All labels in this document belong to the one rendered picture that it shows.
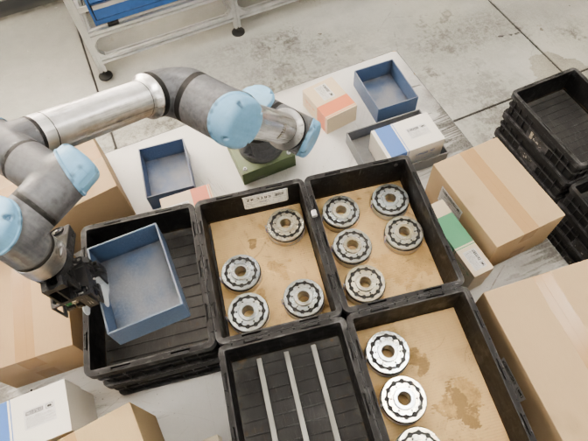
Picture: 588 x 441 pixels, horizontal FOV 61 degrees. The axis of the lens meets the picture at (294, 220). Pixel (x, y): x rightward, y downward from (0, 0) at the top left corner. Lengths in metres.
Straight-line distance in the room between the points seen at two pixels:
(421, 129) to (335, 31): 1.67
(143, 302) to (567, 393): 0.92
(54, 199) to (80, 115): 0.21
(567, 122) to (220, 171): 1.37
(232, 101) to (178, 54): 2.19
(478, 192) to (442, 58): 1.73
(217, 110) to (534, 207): 0.90
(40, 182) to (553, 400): 1.08
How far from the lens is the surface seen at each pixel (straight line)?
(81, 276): 0.94
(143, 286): 1.11
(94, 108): 0.98
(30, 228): 0.80
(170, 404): 1.41
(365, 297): 1.27
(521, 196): 1.50
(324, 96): 1.75
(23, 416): 1.34
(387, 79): 1.92
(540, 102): 2.29
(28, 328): 1.43
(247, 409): 1.23
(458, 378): 1.27
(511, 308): 1.29
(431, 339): 1.28
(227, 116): 1.01
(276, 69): 2.99
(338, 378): 1.24
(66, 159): 0.81
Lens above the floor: 2.03
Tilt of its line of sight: 60 degrees down
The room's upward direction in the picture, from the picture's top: 6 degrees counter-clockwise
